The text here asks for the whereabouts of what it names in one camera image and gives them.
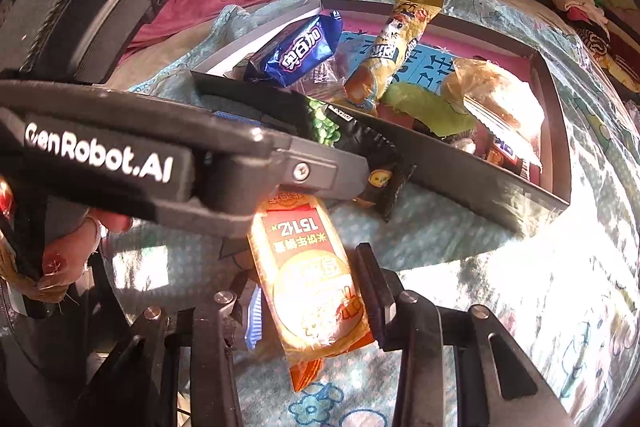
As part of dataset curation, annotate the person's left hand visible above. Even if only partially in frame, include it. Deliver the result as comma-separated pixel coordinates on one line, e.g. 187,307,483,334
35,212,133,304

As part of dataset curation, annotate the clear floss cake packet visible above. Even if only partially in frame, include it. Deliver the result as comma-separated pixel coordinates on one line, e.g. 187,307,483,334
440,57,546,158

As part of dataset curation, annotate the orange cracker packet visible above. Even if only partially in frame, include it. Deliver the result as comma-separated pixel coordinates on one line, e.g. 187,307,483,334
247,192,376,393

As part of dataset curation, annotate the teal cat print blanket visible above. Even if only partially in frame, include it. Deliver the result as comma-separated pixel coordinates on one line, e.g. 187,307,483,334
107,0,640,427

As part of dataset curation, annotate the pink book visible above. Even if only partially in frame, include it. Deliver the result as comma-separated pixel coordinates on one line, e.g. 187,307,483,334
330,19,538,82

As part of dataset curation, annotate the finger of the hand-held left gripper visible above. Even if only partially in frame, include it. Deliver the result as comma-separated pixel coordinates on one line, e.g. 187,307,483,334
260,134,372,204
210,108,301,132

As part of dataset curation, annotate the dark cardboard box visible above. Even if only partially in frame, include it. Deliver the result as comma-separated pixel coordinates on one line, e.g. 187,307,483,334
190,0,572,239

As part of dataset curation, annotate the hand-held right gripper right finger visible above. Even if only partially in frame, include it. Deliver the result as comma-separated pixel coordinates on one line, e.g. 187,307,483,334
355,243,576,427

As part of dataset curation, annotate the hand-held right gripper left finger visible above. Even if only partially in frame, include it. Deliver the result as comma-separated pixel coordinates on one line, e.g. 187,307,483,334
75,277,266,427

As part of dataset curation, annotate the dark chocolate bar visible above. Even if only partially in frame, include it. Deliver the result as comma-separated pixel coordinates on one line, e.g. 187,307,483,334
480,127,533,180

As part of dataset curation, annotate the long yellow snack packet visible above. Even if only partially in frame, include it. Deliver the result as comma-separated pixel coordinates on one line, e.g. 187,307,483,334
345,0,445,115

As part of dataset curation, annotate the green snack packet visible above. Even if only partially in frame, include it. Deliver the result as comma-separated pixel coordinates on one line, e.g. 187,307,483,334
380,82,478,138

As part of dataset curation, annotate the black green pea packet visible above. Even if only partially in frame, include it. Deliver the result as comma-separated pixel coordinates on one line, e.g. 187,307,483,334
297,97,417,224

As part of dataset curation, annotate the blue cookie packet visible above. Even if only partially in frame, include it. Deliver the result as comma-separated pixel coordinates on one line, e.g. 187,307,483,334
243,9,345,88

